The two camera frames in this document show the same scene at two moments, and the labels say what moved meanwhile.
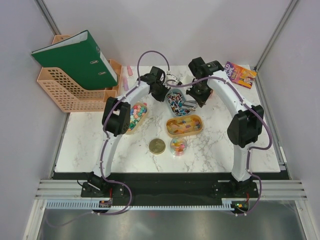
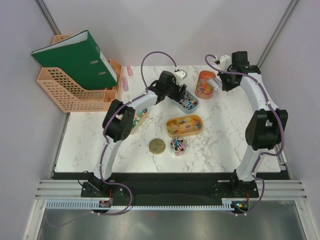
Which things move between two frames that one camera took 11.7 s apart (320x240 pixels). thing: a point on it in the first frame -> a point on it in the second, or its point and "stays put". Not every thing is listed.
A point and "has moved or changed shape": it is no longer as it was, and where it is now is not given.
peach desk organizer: x=73 y=97 stays put
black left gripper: x=161 y=98 -> x=177 y=96
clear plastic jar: x=178 y=146 stays put
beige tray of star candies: x=137 y=111 stays put
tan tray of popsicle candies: x=184 y=126 stays put
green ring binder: x=79 y=58 stays put
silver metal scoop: x=191 y=104 has moved or changed shape
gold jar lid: x=157 y=146 stays put
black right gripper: x=201 y=99 -> x=226 y=87
